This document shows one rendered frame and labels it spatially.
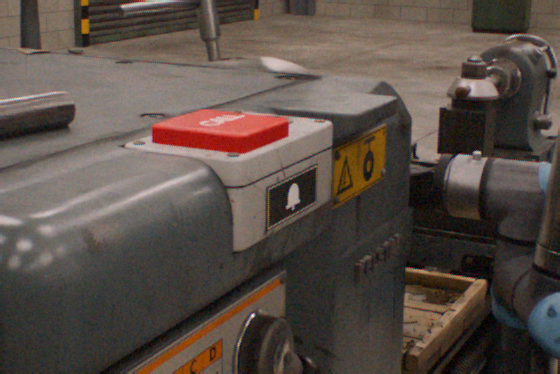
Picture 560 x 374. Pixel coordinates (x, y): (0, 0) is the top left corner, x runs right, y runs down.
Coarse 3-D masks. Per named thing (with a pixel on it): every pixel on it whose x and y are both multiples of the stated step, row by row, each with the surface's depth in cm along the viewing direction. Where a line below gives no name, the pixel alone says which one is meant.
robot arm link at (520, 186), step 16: (496, 160) 124; (512, 160) 124; (496, 176) 122; (512, 176) 122; (528, 176) 121; (544, 176) 120; (480, 192) 123; (496, 192) 122; (512, 192) 121; (528, 192) 121; (544, 192) 120; (480, 208) 124; (496, 208) 123; (512, 208) 122; (528, 208) 121; (512, 224) 122; (528, 224) 121; (528, 240) 122
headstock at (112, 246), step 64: (0, 64) 91; (64, 64) 92; (128, 64) 93; (192, 64) 94; (64, 128) 64; (128, 128) 64; (384, 128) 84; (0, 192) 49; (64, 192) 49; (128, 192) 51; (192, 192) 54; (384, 192) 86; (0, 256) 44; (64, 256) 45; (128, 256) 48; (192, 256) 53; (256, 256) 60; (320, 256) 77; (384, 256) 86; (0, 320) 44; (64, 320) 45; (128, 320) 49; (192, 320) 62; (256, 320) 69; (320, 320) 78; (384, 320) 89
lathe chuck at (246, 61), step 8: (240, 56) 115; (248, 56) 114; (256, 56) 114; (264, 56) 114; (208, 64) 108; (216, 64) 107; (224, 64) 107; (232, 64) 108; (240, 64) 108; (248, 64) 109; (256, 64) 109; (264, 64) 110; (272, 64) 111; (280, 64) 111; (288, 64) 112; (304, 72) 111; (312, 72) 112
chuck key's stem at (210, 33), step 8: (200, 0) 111; (208, 0) 111; (200, 8) 111; (208, 8) 111; (200, 16) 111; (208, 16) 111; (216, 16) 111; (200, 24) 111; (208, 24) 111; (216, 24) 111; (200, 32) 112; (208, 32) 111; (216, 32) 111; (208, 40) 111; (216, 40) 112; (208, 48) 112; (216, 48) 112; (208, 56) 112; (216, 56) 112
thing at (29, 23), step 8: (24, 0) 947; (32, 0) 948; (24, 8) 949; (32, 8) 949; (24, 16) 950; (32, 16) 951; (24, 24) 952; (32, 24) 952; (24, 32) 953; (32, 32) 953; (24, 40) 955; (32, 40) 955; (40, 40) 962; (32, 48) 956; (40, 48) 962
